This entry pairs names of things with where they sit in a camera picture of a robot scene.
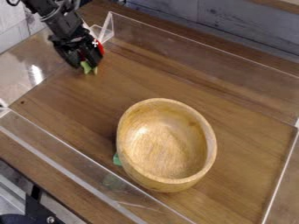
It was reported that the wooden bowl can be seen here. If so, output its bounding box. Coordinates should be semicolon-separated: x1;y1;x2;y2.
116;98;218;193

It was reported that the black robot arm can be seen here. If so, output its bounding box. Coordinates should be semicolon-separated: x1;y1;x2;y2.
5;0;104;69

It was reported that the red plush strawberry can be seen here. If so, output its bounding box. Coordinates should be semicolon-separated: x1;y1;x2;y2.
79;39;106;74

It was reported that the black clamp with screw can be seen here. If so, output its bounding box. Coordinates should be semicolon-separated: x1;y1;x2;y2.
24;195;66;224

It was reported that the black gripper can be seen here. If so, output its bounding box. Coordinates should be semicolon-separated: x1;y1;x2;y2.
41;10;104;68

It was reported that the green object behind bowl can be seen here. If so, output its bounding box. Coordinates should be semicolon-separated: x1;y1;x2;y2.
114;153;122;166

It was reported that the clear acrylic barrier wall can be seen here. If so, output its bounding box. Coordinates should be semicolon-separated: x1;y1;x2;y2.
0;12;299;224

